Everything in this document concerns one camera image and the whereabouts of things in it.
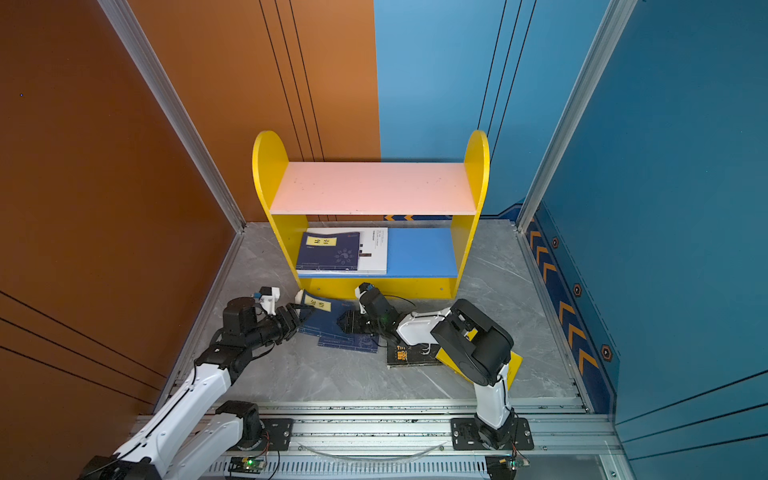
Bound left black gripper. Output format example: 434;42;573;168
245;304;315;353

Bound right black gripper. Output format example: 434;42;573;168
334;311;386;336

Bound dark blue book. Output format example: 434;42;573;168
294;290;380;354

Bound white book with dark bars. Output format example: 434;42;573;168
296;227;389;277

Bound purple blue book yellow label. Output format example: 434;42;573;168
296;232;360;272

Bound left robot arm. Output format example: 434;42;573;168
80;294;311;479

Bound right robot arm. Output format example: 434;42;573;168
337;283;514;450

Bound black book yellow title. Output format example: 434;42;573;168
386;309;449;368

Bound yellow pink blue bookshelf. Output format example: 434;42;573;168
252;130;491;299

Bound left green circuit board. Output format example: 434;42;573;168
227;457;268;476

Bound green circuit board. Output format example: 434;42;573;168
485;456;530;480
227;457;268;476

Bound yellow cartoon cover book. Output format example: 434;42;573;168
437;327;522;391

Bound right green circuit board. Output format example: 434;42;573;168
485;456;530;480

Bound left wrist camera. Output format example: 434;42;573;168
254;287;281;316

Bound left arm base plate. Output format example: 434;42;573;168
227;418;294;455

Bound aluminium front rail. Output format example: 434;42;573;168
202;398;634;479

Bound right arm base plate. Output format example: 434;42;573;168
450;415;535;451

